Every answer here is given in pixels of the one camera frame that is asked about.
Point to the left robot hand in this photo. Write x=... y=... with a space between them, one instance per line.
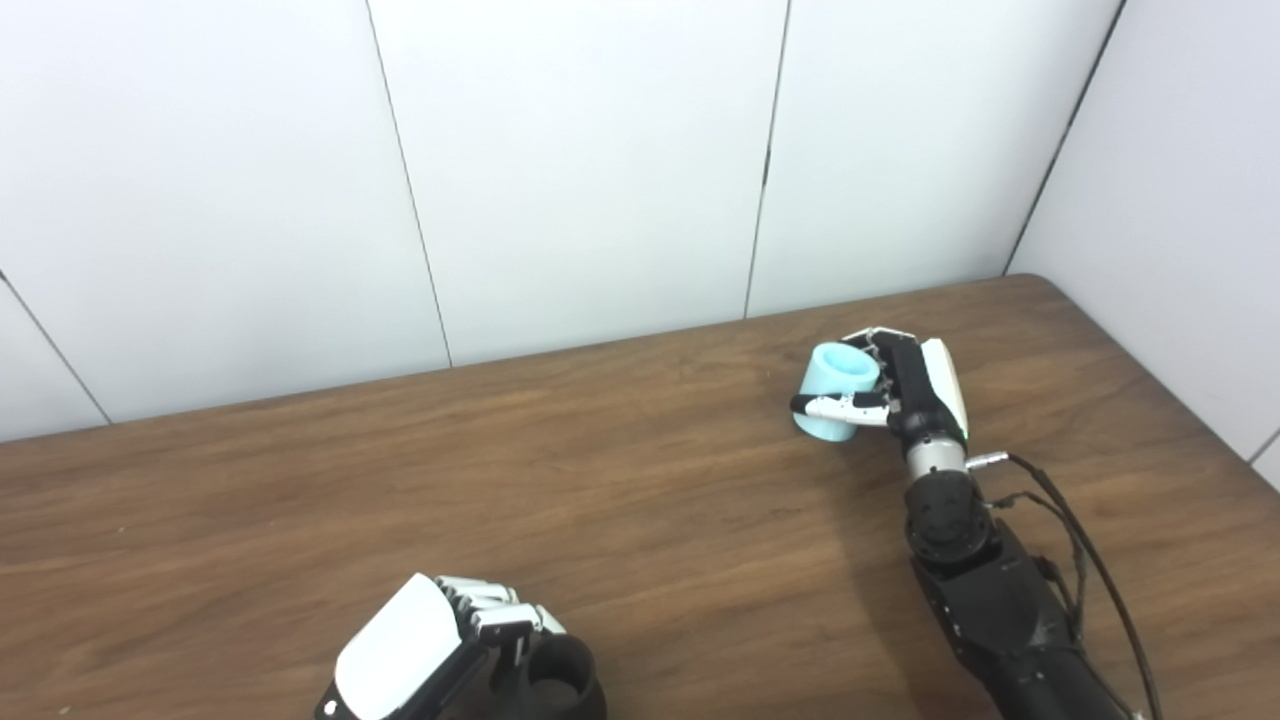
x=400 y=640

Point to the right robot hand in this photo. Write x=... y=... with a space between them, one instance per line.
x=925 y=385

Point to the light blue cylinder cup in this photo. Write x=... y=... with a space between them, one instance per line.
x=835 y=375

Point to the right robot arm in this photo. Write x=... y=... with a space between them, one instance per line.
x=990 y=600

